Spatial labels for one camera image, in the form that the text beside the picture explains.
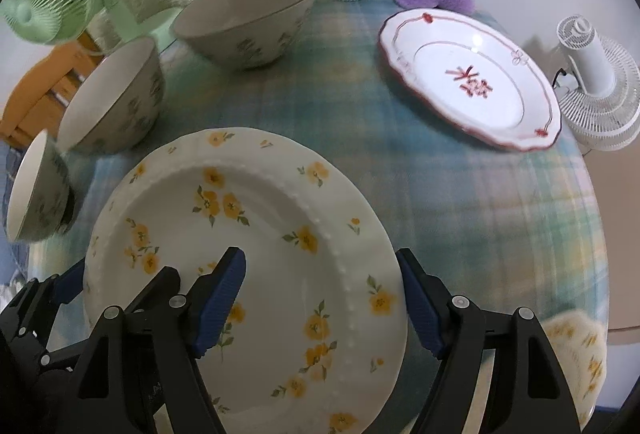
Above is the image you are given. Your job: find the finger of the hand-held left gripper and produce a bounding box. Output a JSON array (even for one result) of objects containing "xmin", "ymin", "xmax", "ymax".
[
  {"xmin": 0, "ymin": 259, "xmax": 92, "ymax": 375},
  {"xmin": 124, "ymin": 266, "xmax": 181, "ymax": 315}
]

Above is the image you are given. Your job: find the red patterned white plate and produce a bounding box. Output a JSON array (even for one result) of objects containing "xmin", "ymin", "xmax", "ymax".
[{"xmin": 377, "ymin": 8, "xmax": 562, "ymax": 152}]

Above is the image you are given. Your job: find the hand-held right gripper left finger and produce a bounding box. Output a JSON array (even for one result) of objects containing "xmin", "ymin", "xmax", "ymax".
[{"xmin": 65, "ymin": 247, "xmax": 247, "ymax": 434}]

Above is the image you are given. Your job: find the yellow floral plate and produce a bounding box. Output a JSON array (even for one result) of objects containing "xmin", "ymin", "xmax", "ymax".
[{"xmin": 82, "ymin": 128, "xmax": 410, "ymax": 434}]

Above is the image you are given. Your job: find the small floral bowl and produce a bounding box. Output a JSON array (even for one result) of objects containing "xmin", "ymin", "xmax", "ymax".
[{"xmin": 5, "ymin": 130, "xmax": 76, "ymax": 242}]

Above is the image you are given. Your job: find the yellow floral dish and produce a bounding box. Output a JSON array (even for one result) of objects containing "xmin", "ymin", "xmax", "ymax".
[{"xmin": 542, "ymin": 309, "xmax": 608, "ymax": 432}]

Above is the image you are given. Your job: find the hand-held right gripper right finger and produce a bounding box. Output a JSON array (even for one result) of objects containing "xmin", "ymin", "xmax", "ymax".
[{"xmin": 397, "ymin": 248, "xmax": 583, "ymax": 434}]

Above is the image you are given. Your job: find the blue plaid tablecloth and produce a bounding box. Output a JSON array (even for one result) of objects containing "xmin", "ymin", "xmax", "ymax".
[{"xmin": 25, "ymin": 0, "xmax": 613, "ymax": 434}]

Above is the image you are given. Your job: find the white desk fan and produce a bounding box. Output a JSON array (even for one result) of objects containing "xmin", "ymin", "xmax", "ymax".
[{"xmin": 552, "ymin": 15, "xmax": 640, "ymax": 152}]

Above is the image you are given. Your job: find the medium floral bowl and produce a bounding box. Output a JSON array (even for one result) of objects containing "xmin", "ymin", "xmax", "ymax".
[{"xmin": 56, "ymin": 37, "xmax": 167, "ymax": 153}]

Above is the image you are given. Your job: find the large floral bowl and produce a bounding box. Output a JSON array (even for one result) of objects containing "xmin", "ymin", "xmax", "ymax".
[{"xmin": 171, "ymin": 0, "xmax": 321, "ymax": 70}]

